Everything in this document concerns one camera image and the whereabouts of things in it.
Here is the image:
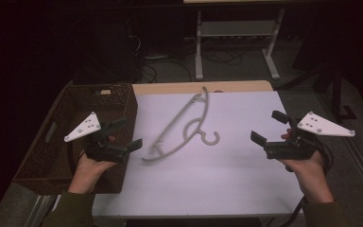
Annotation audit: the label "black floor stand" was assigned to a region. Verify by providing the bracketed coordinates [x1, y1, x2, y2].
[279, 61, 357, 121]

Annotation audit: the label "person's right hand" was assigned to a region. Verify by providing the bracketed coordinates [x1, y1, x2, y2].
[279, 128, 336, 204]

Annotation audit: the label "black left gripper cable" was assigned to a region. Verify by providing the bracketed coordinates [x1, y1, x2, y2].
[66, 140, 87, 176]

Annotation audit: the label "brown woven basket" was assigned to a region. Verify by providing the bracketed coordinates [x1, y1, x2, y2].
[11, 82, 139, 196]

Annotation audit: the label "grey plastic clothes hanger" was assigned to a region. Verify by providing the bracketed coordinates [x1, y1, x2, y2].
[141, 86, 221, 163]

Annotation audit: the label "white table mat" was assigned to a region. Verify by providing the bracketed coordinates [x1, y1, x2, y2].
[92, 90, 305, 219]

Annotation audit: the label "white metal desk frame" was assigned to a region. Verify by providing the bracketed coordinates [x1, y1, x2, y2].
[194, 9, 286, 81]

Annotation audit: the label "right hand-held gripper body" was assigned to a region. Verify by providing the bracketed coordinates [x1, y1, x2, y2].
[264, 111, 356, 161]

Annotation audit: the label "white power strip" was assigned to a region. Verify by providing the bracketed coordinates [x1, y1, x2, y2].
[144, 54, 170, 61]

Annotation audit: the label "person's left hand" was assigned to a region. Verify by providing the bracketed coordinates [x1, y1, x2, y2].
[67, 135, 118, 195]

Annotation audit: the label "black floor cables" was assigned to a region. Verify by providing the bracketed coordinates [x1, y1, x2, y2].
[129, 33, 244, 83]

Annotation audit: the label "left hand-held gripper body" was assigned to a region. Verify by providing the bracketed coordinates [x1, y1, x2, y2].
[63, 112, 130, 165]

